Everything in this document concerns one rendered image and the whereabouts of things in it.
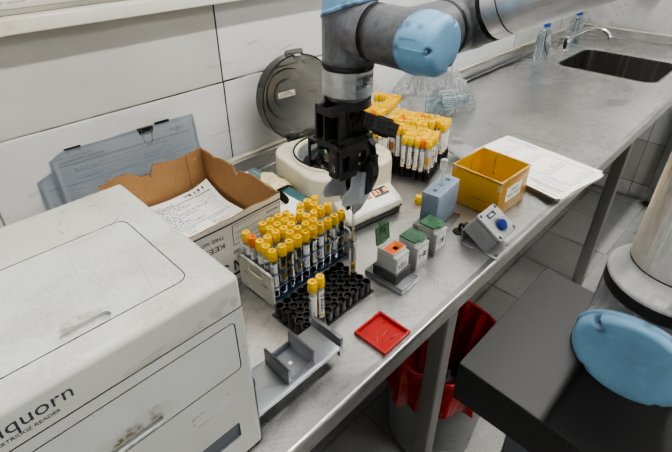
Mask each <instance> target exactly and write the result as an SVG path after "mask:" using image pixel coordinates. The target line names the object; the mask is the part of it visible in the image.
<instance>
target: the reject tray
mask: <svg viewBox="0 0 672 452"><path fill-rule="evenodd" d="M410 332H411V331H410V330H409V329H407V328H406V327H404V326H403V325H401V324H400V323H398V322H397V321H395V320H394V319H392V318H391V317H389V316H388V315H386V314H385V313H383V312H382V311H379V312H377V313H376V314H375V315H374V316H373V317H371V318H370V319H369V320H368V321H366V322H365V323H364V324H363V325H361V326H360V327H359V328H358V329H356V330H355V331H354V335H356V336H357V337H359V338H360V339H361V340H363V341H364V342H365V343H367V344H368V345H369V346H371V347H372V348H374V349H375V350H376V351H378V352H379V353H380V354H382V355H383V356H384V357H385V356H387V355H388V354H389V353H390V352H391V351H392V350H393V349H394V348H395V347H396V346H397V345H399V344H400V343H401V342H402V341H403V340H404V339H405V338H406V337H407V336H408V335H410Z"/></svg>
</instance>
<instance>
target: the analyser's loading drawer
mask: <svg viewBox="0 0 672 452"><path fill-rule="evenodd" d="M263 350H264V356H265V360H264V361H263V362H261V363H260V364H258V365H257V366H256V367H254V368H253V369H252V370H251V372H252V377H253V378H254V379H255V384H256V386H255V388H256V395H257V402H258V409H259V416H261V415H263V414H264V413H265V412H266V411H267V410H269V409H270V408H271V407H272V406H274V405H275V404H276V403H277V402H278V401H280V400H281V399H282V398H283V397H284V396H286V395H287V394H288V393H289V392H291V391H292V390H293V389H294V388H295V387H297V386H298V385H299V384H300V383H301V382H303V381H304V380H305V379H306V378H308V377H309V376H310V375H311V374H312V373H314V372H315V371H316V370H317V369H318V368H320V367H321V366H322V365H323V364H325V363H326V362H327V361H328V360H329V359H331V358H332V357H333V356H334V355H335V354H338V355H339V356H342V355H343V336H341V335H340V334H339V333H337V332H336V331H335V330H333V329H332V328H331V327H329V326H328V325H327V324H325V323H324V322H323V321H321V320H320V319H319V318H317V317H316V316H315V315H313V316H311V326H310V327H309V328H307V329H306V330H305V331H303V332H302V333H300V334H299V335H298V336H296V335H295V334H294V333H293V332H292V331H290V330H289V331H288V341H287V342H285V343H284V344H283V345H281V346H280V347H279V348H277V349H276V350H274V351H273V352H272V353H271V352H270V351H268V350H267V349H266V348H264V349H263ZM289 361H292V362H293V364H292V365H291V366H289V365H288V364H287V363H288V362H289Z"/></svg>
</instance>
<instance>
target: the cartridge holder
mask: <svg viewBox="0 0 672 452"><path fill-rule="evenodd" d="M365 274H366V275H368V276H369V277H371V278H373V279H375V280H376V281H378V282H380V283H382V284H383V285H385V286H387V287H389V288H390V289H392V290H394V291H396V292H397V293H399V294H401V295H403V294H404V293H405V292H406V291H407V290H408V289H409V288H411V287H412V286H413V285H414V284H415V283H416V282H417V281H418V278H419V276H417V275H415V274H414V273H412V272H411V264H410V263H408V265H407V266H406V267H404V268H403V269H402V270H401V271H400V272H398V273H397V274H394V273H392V272H390V271H388V270H387V269H385V268H383V267H381V266H379V265H377V260H376V261H375V262H374V263H373V264H371V265H370V266H369V267H367V268H366V269H365Z"/></svg>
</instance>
